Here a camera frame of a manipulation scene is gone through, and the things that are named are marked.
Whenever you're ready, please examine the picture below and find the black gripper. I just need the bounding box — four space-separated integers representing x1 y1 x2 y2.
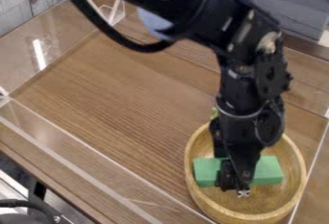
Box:
210 104 285 198

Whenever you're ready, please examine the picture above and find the green rectangular block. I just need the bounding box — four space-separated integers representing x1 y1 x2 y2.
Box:
192 156 283 187

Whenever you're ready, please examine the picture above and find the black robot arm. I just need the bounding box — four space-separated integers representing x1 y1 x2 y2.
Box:
69 0 291 196

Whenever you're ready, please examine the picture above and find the brown wooden bowl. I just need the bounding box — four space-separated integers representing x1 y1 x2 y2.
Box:
183 124 307 224

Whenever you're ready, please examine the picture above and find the red toy strawberry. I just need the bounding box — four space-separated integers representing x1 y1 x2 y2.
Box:
210 107 218 120

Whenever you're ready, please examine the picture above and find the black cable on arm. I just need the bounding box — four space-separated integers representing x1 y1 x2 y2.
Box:
251 99 286 148

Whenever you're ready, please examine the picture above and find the clear acrylic corner bracket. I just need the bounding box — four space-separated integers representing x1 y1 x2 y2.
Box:
85 0 126 26

